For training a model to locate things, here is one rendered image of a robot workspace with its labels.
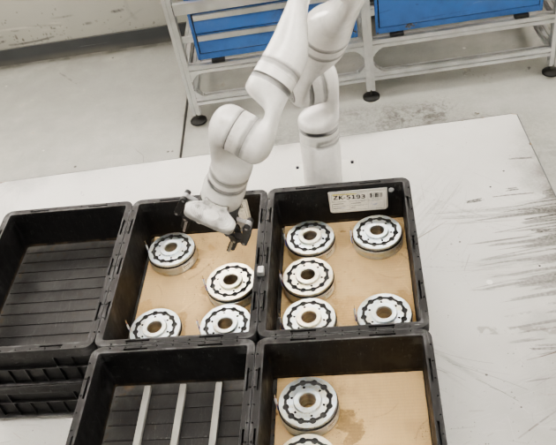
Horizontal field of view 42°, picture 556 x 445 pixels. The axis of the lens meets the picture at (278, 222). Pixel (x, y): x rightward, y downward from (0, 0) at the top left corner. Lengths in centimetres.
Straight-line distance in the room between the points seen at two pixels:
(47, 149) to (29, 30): 97
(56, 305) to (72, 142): 209
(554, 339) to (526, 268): 19
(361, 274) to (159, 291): 42
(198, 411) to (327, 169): 65
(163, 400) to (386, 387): 40
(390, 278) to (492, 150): 63
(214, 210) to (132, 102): 259
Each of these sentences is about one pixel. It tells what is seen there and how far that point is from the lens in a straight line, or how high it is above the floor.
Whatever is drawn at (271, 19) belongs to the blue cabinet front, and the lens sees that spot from 322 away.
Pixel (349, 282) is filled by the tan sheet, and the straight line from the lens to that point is 145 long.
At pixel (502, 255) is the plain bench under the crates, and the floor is 70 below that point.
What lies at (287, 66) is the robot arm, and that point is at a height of 134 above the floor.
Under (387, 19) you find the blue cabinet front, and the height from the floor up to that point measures 38.
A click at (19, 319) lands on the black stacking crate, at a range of 162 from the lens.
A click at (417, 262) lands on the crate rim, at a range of 135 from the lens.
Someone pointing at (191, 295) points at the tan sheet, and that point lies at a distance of 150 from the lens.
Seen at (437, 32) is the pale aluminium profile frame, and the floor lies 30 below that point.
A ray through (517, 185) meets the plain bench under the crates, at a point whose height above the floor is 70.
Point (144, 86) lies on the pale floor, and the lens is 389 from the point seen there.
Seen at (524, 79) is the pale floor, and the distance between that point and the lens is 354.
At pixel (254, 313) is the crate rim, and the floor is 93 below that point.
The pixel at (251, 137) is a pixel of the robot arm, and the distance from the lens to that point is 109.
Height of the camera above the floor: 191
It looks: 42 degrees down
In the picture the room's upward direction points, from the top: 12 degrees counter-clockwise
